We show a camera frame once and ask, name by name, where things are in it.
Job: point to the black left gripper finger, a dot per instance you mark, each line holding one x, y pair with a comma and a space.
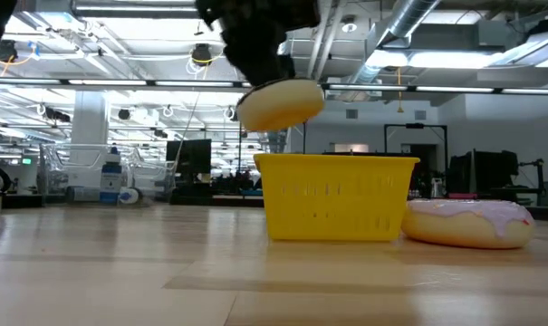
244, 56
273, 61

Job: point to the chocolate glazed toy donut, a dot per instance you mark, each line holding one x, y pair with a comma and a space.
280, 106

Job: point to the long ceiling light bar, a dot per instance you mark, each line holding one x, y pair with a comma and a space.
368, 87

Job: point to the black computer monitor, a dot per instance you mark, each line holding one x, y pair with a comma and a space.
189, 158

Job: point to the yellow plastic basket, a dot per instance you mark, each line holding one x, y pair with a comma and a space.
334, 199

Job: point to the white building column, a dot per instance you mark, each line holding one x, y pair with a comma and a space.
90, 122

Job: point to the silver metal can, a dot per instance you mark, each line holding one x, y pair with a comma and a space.
436, 186

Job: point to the clear plastic bin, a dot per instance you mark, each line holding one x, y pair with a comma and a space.
56, 154

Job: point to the red flat object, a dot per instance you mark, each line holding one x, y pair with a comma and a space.
461, 195

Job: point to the black equipment block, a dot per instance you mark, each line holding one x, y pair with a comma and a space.
482, 172

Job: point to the pink glazed toy donut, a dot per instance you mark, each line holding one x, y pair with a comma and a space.
468, 224

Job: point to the black small stand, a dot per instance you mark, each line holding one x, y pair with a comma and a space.
538, 174

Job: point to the black metal frame stand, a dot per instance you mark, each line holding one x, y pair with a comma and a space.
304, 140
416, 126

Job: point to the silver smooth ceiling duct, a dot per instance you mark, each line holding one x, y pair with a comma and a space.
405, 18

